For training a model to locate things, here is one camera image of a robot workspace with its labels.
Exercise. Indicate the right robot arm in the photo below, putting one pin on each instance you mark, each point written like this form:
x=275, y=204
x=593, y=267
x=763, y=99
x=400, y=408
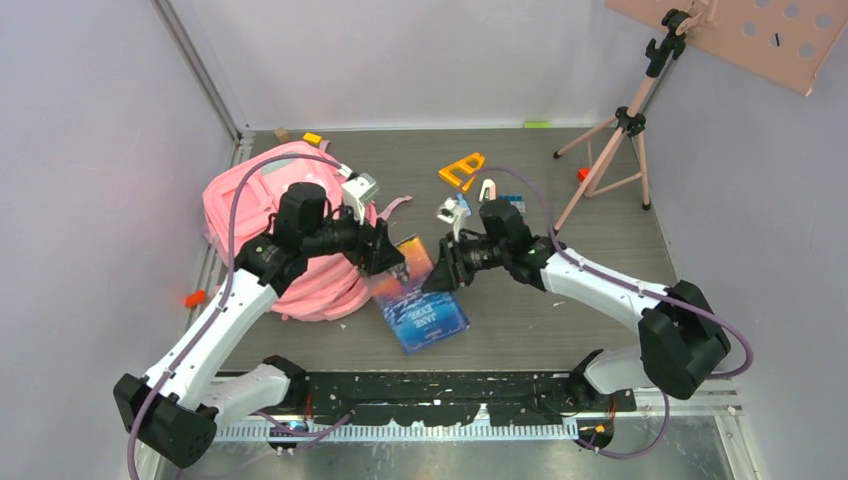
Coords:
x=678, y=346

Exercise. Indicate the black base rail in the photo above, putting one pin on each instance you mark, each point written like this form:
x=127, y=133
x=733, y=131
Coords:
x=453, y=405

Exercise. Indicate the white pink stapler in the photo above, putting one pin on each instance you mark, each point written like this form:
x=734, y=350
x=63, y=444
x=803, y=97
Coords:
x=488, y=191

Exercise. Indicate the small wooden block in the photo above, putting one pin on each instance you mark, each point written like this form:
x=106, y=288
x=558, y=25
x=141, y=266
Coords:
x=282, y=135

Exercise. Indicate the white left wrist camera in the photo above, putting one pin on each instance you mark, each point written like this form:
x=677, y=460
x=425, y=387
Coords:
x=357, y=192

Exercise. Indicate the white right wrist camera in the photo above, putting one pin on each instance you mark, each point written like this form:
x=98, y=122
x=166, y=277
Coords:
x=452, y=213

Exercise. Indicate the small yellow brick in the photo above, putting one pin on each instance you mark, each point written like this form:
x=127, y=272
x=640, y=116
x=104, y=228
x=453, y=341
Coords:
x=312, y=138

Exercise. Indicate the yellow triangle ruler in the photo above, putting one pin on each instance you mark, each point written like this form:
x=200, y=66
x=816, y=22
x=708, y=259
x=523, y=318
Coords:
x=462, y=173

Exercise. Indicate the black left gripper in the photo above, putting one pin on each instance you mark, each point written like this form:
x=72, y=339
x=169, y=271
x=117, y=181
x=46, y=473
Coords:
x=372, y=249

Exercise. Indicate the orange clip on frame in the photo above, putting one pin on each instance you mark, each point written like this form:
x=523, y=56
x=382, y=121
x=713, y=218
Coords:
x=195, y=299

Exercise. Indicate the pink tripod music stand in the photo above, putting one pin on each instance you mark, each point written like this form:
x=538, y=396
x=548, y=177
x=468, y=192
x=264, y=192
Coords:
x=784, y=42

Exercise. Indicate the blue toy brick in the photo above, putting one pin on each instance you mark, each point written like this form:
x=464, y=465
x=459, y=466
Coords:
x=515, y=200

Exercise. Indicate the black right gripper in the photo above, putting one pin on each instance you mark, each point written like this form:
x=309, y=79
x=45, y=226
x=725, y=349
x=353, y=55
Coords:
x=452, y=270

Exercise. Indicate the pink student backpack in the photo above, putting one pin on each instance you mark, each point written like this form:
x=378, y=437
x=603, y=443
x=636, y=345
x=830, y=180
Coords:
x=240, y=207

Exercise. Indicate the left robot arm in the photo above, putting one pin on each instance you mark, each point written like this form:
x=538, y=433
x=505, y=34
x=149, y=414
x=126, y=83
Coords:
x=172, y=408

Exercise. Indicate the dark cover paperback book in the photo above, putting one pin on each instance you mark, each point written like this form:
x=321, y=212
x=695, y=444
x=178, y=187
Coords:
x=417, y=319

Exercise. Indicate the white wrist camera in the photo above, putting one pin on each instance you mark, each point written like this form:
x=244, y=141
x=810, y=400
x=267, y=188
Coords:
x=452, y=213
x=357, y=192

